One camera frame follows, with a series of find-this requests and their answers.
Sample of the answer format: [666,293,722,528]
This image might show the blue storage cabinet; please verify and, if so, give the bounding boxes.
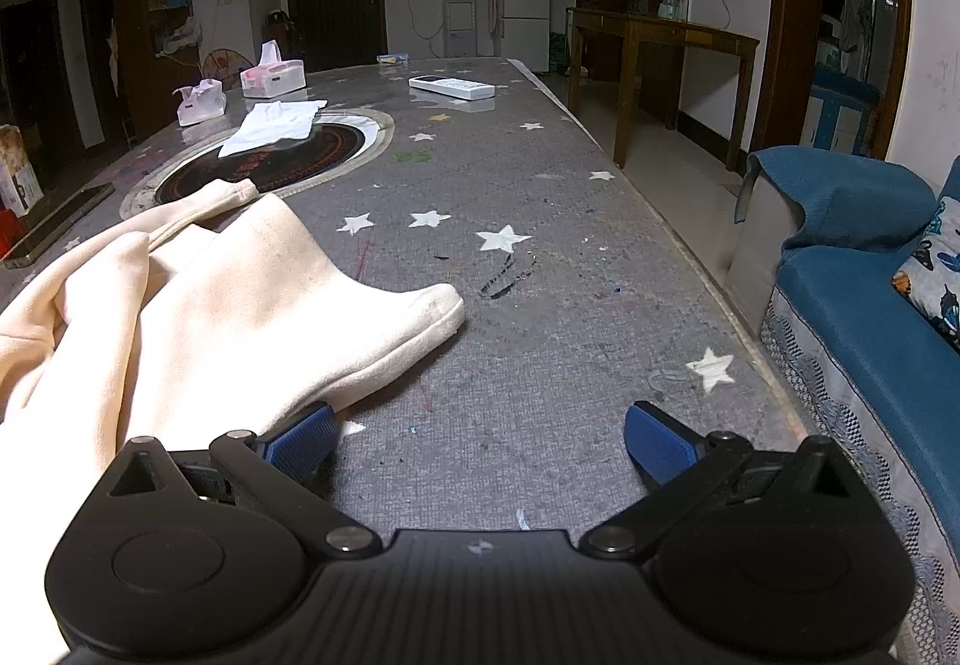
[801,68,880,157]

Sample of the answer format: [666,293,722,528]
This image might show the dark wooden corner shelf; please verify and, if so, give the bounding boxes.
[112,0,197,145]

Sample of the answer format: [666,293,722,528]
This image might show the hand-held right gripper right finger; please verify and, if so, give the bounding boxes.
[579,399,863,559]

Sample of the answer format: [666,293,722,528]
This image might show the round black built-in cooktop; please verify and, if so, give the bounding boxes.
[120,106,395,220]

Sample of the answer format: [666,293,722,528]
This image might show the small pink tissue pack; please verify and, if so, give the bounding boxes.
[172,78,227,127]

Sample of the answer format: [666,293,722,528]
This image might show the brown wooden side table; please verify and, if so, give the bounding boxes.
[566,7,761,169]

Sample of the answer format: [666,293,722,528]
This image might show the white tissue sheet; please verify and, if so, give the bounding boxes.
[219,100,329,160]

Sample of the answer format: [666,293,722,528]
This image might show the dark smartphone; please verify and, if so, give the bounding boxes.
[0,182,116,270]

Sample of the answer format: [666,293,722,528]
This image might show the blue sofa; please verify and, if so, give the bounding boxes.
[739,143,960,561]

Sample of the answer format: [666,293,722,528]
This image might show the printed cushion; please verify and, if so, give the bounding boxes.
[892,196,960,351]

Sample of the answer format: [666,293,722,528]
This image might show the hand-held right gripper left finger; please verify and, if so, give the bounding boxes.
[101,401,383,559]

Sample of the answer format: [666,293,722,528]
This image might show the white remote control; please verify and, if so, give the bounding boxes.
[409,74,496,102]

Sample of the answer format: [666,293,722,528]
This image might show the cream sweatshirt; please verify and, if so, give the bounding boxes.
[0,179,466,665]

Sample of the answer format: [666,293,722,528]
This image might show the pink tissue box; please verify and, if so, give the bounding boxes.
[240,40,306,97]

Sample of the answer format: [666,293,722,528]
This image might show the grey star-print tablecloth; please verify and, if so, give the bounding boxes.
[0,56,826,665]

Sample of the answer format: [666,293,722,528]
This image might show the cardboard box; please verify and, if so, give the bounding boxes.
[0,125,44,216]

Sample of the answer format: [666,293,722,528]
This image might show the white water dispenser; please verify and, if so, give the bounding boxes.
[441,0,479,57]

